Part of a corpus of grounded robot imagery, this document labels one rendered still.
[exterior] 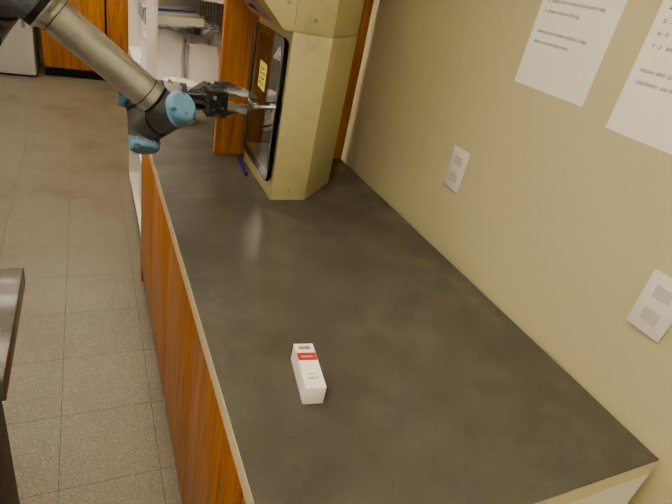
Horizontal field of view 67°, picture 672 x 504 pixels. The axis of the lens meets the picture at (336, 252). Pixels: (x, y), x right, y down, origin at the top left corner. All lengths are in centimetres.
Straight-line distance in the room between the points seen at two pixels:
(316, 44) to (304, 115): 19
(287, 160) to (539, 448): 98
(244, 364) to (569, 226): 72
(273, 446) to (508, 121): 91
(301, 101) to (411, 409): 89
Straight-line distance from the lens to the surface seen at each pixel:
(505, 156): 131
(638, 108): 111
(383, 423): 88
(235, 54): 176
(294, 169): 151
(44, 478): 199
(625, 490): 111
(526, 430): 99
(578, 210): 116
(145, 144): 135
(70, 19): 123
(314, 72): 144
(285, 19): 139
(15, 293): 111
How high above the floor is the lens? 156
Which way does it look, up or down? 29 degrees down
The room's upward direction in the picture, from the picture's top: 13 degrees clockwise
